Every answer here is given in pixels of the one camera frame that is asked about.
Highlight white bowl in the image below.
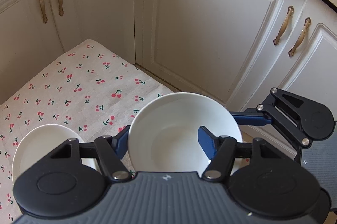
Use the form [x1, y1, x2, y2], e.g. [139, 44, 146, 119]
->
[11, 123, 97, 185]
[128, 92, 242, 174]

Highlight white kitchen cabinets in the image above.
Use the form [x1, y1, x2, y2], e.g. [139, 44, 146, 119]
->
[1, 0, 336, 112]

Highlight cherry print tablecloth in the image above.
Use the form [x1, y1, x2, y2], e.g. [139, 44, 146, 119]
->
[1, 39, 173, 223]

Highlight brass cabinet handle left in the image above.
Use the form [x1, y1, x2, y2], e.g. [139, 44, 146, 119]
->
[38, 0, 48, 24]

